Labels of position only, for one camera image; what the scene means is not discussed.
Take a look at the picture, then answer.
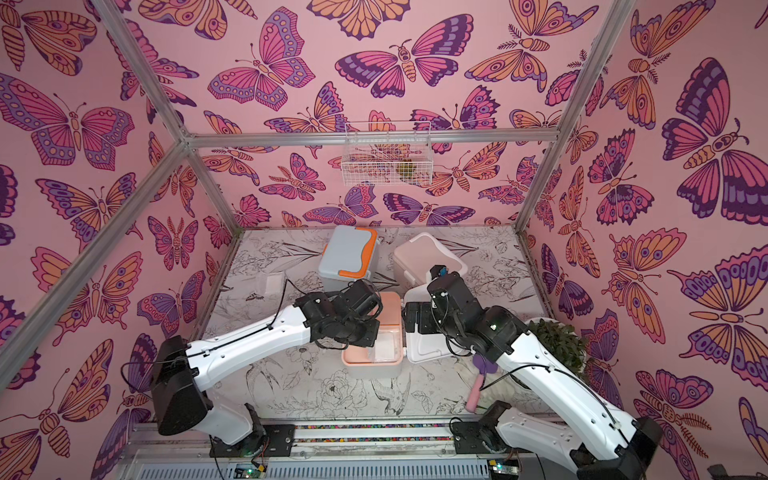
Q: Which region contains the white wire basket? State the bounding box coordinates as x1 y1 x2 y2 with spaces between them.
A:
338 120 434 188

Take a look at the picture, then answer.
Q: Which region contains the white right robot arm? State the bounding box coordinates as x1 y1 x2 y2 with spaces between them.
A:
402 272 662 479

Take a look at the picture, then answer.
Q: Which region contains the grey and orange first aid box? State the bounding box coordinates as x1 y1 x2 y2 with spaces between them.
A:
318 225 379 291

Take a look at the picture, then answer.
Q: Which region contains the potted green plant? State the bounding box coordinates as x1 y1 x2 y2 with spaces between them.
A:
527 318 587 380

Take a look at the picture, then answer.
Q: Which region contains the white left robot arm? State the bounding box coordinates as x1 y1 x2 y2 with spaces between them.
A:
150 280 383 450

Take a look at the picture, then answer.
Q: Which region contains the purple and pink brush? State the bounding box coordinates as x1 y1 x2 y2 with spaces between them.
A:
465 354 498 413

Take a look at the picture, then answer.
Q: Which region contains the pink first aid box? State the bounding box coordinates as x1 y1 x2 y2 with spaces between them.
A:
392 233 469 289

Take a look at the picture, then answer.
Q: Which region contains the white and peach first aid box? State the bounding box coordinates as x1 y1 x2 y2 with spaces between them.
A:
341 285 450 380

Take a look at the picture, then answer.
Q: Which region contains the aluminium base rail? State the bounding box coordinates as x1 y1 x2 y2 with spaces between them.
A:
114 415 576 479

